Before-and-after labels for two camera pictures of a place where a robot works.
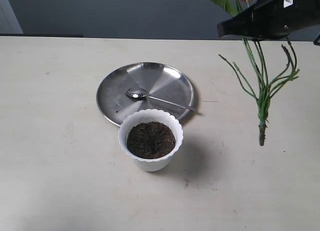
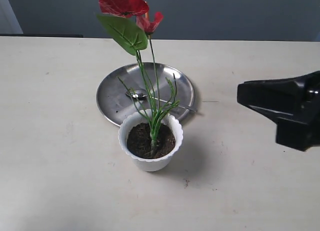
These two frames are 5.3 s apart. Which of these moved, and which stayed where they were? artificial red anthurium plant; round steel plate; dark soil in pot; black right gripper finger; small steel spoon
Moved: black right gripper finger; artificial red anthurium plant
Stayed: small steel spoon; round steel plate; dark soil in pot
